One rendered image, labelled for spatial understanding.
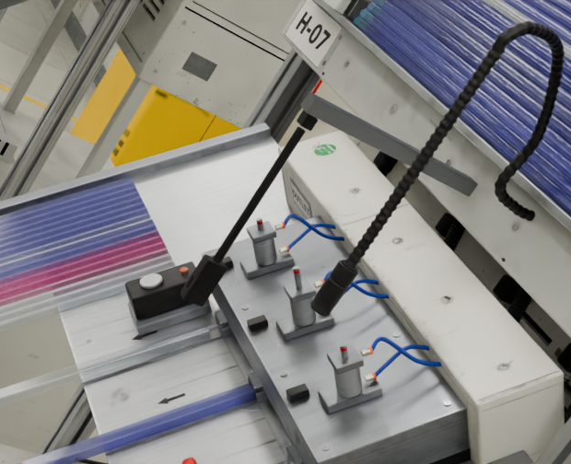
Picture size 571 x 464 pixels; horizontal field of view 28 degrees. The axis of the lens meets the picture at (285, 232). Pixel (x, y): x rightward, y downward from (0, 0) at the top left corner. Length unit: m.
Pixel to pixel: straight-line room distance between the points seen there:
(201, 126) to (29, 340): 1.94
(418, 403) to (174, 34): 1.41
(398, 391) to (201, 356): 0.25
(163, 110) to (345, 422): 3.33
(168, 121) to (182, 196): 2.85
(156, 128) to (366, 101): 3.00
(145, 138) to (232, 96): 1.94
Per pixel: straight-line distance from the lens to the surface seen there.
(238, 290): 1.14
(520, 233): 1.04
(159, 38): 2.28
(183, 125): 4.29
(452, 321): 1.03
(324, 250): 1.18
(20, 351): 2.55
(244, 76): 2.35
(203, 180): 1.45
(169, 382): 1.15
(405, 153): 1.05
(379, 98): 1.28
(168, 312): 1.21
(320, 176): 1.26
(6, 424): 2.66
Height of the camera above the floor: 1.50
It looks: 15 degrees down
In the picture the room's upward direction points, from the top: 33 degrees clockwise
